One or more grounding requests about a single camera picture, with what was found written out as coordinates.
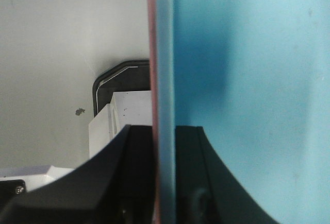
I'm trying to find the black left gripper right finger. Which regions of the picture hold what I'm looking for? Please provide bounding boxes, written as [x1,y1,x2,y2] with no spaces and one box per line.
[175,126,276,223]

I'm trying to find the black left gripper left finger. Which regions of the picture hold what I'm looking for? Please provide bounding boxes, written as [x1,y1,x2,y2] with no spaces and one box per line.
[1,125,155,223]

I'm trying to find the light blue plastic box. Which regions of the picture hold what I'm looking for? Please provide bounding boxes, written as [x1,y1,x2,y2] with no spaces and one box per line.
[156,0,329,223]

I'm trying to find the pink plastic box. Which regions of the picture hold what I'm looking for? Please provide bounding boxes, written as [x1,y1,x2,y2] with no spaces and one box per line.
[147,0,164,223]

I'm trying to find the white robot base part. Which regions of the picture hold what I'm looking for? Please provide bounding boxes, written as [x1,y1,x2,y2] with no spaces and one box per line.
[1,91,152,196]

